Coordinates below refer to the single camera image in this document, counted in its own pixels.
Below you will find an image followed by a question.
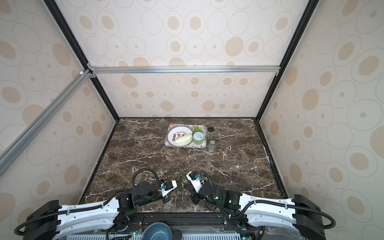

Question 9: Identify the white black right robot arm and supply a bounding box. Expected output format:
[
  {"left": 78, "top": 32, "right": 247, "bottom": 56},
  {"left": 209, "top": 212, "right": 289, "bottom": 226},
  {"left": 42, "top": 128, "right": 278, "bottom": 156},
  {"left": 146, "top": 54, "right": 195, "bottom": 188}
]
[{"left": 186, "top": 171, "right": 336, "bottom": 240}]

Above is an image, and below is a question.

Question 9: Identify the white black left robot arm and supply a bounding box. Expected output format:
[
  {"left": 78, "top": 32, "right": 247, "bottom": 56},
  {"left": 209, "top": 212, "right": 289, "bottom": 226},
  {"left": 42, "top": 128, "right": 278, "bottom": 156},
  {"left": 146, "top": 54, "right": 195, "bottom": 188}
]
[{"left": 14, "top": 169, "right": 178, "bottom": 240}]

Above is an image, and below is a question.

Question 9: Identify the blue ceramic bowl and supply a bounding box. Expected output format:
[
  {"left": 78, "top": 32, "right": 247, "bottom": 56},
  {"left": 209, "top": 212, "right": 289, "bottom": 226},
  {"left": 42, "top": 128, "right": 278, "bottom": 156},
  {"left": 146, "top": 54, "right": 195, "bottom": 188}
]
[{"left": 141, "top": 222, "right": 173, "bottom": 240}]

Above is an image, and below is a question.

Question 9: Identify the small clear glass jar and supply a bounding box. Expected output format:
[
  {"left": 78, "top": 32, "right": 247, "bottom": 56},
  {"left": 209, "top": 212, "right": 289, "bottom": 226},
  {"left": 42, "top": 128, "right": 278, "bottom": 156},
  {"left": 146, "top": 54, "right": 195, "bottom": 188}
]
[{"left": 208, "top": 140, "right": 216, "bottom": 152}]

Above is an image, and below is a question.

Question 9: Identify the green tin can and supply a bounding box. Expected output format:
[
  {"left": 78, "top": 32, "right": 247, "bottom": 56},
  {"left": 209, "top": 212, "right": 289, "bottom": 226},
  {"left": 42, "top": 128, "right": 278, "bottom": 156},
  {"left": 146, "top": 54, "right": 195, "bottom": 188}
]
[{"left": 193, "top": 132, "right": 205, "bottom": 146}]

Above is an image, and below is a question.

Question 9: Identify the pale green toy cabbage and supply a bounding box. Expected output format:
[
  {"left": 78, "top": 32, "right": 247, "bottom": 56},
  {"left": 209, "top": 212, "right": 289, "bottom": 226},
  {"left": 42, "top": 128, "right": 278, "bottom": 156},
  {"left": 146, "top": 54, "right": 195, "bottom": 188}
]
[{"left": 174, "top": 134, "right": 193, "bottom": 147}]

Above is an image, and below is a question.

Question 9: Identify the dark lid glass jar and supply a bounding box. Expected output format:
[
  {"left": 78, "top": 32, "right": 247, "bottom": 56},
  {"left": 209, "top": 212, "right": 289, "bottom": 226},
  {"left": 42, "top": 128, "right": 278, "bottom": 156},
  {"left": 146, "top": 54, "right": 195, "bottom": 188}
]
[{"left": 207, "top": 126, "right": 215, "bottom": 141}]

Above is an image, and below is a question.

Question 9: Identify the floral rectangular tray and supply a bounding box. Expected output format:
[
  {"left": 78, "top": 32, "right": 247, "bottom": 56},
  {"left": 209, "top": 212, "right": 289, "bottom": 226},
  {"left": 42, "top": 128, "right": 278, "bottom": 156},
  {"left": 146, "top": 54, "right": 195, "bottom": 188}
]
[{"left": 165, "top": 124, "right": 207, "bottom": 149}]

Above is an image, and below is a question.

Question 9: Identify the green toy leaf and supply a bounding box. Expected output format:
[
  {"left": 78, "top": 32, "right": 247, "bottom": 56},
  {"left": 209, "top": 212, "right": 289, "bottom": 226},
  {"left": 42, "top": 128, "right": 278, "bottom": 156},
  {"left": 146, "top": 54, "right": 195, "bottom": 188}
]
[{"left": 194, "top": 127, "right": 202, "bottom": 133}]

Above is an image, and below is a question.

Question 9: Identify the white plate with red text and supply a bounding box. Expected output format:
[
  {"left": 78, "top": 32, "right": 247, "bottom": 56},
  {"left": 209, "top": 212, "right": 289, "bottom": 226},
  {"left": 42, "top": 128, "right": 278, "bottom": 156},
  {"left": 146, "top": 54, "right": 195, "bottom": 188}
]
[{"left": 167, "top": 125, "right": 193, "bottom": 144}]

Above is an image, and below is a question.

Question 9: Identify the silver aluminium crossbar back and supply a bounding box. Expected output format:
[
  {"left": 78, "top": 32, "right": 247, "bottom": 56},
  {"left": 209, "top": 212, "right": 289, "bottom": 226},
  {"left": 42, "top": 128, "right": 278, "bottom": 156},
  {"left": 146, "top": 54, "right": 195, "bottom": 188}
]
[{"left": 90, "top": 65, "right": 281, "bottom": 74}]

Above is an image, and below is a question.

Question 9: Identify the silver aluminium crossbar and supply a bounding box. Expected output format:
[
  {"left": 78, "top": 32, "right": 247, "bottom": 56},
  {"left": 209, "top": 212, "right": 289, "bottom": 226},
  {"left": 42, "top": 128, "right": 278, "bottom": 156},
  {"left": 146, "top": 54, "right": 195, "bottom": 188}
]
[
  {"left": 90, "top": 65, "right": 281, "bottom": 74},
  {"left": 1, "top": 70, "right": 90, "bottom": 175}
]

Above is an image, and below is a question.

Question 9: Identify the silver aluminium crossbar left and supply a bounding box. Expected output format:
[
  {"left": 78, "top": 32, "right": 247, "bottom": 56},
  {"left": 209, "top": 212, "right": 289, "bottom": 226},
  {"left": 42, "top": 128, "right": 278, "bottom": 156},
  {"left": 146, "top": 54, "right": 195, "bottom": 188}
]
[{"left": 1, "top": 70, "right": 90, "bottom": 175}]

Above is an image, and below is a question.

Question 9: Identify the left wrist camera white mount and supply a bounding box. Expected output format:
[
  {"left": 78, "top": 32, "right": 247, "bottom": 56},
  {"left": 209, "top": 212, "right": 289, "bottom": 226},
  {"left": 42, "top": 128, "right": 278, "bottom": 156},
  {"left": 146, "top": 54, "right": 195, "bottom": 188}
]
[{"left": 161, "top": 180, "right": 178, "bottom": 198}]

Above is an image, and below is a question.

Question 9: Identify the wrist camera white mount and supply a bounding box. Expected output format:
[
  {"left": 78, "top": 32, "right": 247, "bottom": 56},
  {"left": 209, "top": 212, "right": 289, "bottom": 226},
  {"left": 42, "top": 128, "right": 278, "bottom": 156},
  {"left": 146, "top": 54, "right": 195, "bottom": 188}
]
[
  {"left": 161, "top": 180, "right": 178, "bottom": 198},
  {"left": 186, "top": 171, "right": 205, "bottom": 193}
]

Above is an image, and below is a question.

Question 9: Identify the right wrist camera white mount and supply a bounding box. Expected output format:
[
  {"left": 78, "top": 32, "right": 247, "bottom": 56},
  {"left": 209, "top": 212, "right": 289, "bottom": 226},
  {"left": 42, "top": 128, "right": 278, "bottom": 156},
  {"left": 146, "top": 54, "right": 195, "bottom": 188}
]
[{"left": 186, "top": 171, "right": 205, "bottom": 193}]

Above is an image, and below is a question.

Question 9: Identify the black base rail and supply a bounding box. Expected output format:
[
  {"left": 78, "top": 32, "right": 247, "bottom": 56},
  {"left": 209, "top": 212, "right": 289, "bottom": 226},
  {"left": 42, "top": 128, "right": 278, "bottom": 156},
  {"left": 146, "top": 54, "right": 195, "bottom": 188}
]
[{"left": 52, "top": 211, "right": 313, "bottom": 240}]

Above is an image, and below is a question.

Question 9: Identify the black corner frame post left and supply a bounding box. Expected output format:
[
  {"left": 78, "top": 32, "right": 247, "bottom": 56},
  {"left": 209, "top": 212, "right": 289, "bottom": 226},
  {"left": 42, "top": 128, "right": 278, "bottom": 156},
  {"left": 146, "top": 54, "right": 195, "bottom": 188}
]
[{"left": 43, "top": 0, "right": 120, "bottom": 122}]

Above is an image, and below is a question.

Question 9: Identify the black corner frame post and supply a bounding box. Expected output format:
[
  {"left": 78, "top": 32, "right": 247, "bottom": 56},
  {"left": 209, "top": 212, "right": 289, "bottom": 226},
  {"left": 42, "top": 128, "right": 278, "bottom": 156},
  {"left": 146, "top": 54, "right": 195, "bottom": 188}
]
[
  {"left": 256, "top": 0, "right": 320, "bottom": 122},
  {"left": 43, "top": 0, "right": 120, "bottom": 122}
]

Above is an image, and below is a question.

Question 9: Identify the black corner frame post right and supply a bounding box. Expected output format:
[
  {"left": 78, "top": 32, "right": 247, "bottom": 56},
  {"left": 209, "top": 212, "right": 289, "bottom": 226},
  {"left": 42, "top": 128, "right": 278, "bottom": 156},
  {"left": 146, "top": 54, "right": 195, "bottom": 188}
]
[{"left": 256, "top": 0, "right": 320, "bottom": 122}]

